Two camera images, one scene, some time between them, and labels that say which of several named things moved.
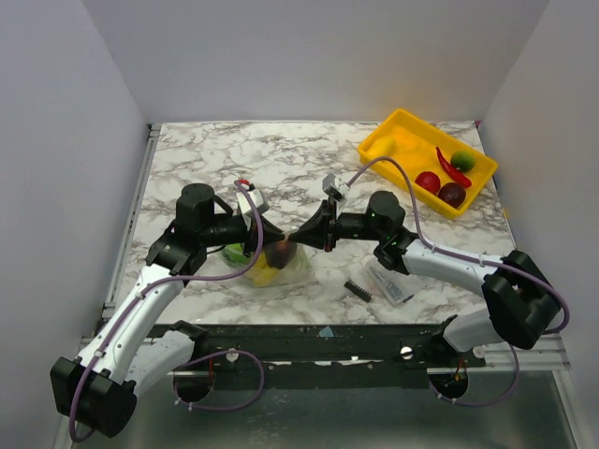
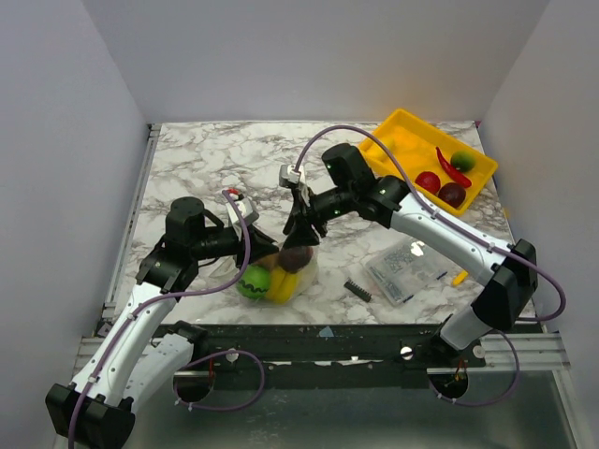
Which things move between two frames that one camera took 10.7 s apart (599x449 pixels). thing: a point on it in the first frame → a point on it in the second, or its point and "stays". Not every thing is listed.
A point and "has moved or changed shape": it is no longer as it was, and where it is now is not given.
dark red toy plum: x=452 y=194 stays
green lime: x=463 y=161 stays
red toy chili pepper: x=460 y=178 stays
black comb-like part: x=363 y=295 stays
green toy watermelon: x=234 y=252 has moved or changed shape
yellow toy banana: x=262 y=274 → x=283 y=285
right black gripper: x=330 y=229 → x=305 y=214
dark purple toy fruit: x=279 y=253 has moved or changed shape
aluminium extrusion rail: x=548 y=355 stays
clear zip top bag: x=281 y=264 → x=226 y=272
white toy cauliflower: x=299 y=269 → x=308 y=276
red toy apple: x=429 y=181 stays
